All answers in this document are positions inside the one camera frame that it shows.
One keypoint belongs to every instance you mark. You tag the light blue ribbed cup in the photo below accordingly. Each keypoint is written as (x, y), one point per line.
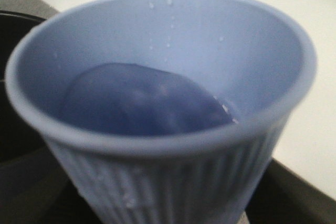
(164, 111)

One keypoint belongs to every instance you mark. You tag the dark blue cooking pot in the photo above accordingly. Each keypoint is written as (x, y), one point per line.
(25, 159)

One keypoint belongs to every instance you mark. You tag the black glass gas stove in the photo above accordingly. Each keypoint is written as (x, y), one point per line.
(283, 197)

